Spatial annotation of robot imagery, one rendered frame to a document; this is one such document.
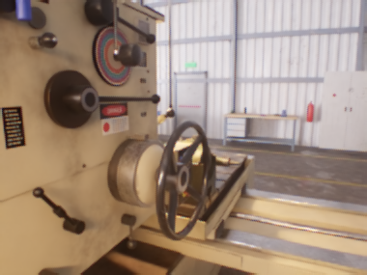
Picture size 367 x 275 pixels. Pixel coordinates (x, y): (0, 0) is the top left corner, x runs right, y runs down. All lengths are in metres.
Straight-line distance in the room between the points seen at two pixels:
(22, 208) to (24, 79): 0.28
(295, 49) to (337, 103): 1.95
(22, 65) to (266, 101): 7.75
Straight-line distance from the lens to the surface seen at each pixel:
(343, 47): 8.25
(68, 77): 0.68
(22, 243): 0.70
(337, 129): 7.61
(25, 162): 0.65
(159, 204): 0.67
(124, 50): 0.78
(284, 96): 8.08
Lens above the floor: 1.59
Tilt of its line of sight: 10 degrees down
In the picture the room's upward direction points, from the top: straight up
